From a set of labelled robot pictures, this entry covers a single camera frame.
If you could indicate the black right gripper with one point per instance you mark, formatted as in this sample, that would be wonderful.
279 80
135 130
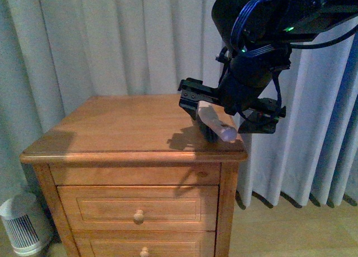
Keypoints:
238 90

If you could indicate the white small fan heater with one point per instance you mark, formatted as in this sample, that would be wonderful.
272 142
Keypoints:
26 224

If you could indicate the wooden nightstand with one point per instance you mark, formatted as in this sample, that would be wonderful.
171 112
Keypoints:
115 155

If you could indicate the upper drawer wooden knob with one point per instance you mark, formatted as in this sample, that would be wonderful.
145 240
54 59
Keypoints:
138 217

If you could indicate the grey curtain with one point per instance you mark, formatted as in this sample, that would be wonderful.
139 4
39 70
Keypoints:
55 54

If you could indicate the lower drawer wooden knob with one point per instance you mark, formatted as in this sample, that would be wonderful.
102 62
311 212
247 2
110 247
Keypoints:
144 252

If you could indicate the drawer wooden knob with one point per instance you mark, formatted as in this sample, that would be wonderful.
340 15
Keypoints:
144 252
138 217

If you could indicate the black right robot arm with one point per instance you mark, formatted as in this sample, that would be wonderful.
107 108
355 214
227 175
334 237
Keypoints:
258 36

